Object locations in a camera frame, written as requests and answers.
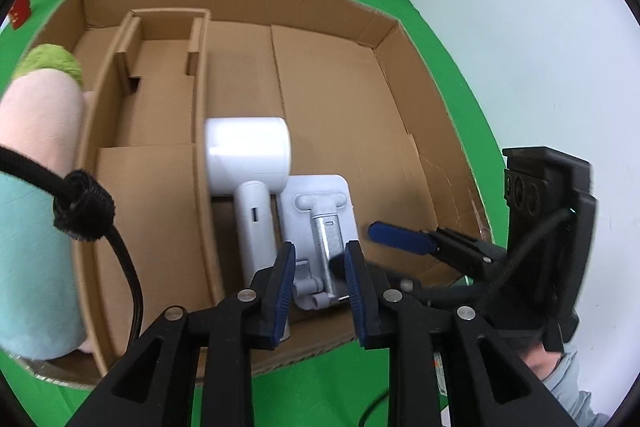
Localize white folding phone stand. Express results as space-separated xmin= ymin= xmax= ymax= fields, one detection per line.
xmin=277 ymin=174 xmax=358 ymax=311

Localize white handheld hair dryer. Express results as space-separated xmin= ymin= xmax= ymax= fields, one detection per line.
xmin=204 ymin=117 xmax=292 ymax=283

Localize pig plush toy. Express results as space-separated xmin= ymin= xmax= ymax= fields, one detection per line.
xmin=1 ymin=43 xmax=87 ymax=360

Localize black cable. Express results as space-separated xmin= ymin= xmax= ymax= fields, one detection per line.
xmin=0 ymin=145 xmax=146 ymax=353

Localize large open cardboard tray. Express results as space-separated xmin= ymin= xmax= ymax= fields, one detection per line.
xmin=8 ymin=0 xmax=494 ymax=390

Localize red cup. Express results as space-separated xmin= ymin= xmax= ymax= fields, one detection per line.
xmin=9 ymin=0 xmax=32 ymax=29

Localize long brown cardboard box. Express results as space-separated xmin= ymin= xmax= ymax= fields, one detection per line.
xmin=70 ymin=7 xmax=227 ymax=377

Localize person's grey sleeve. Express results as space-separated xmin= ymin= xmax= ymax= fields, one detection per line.
xmin=518 ymin=341 xmax=610 ymax=427

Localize green table cloth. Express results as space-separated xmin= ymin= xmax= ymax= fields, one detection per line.
xmin=0 ymin=0 xmax=511 ymax=427

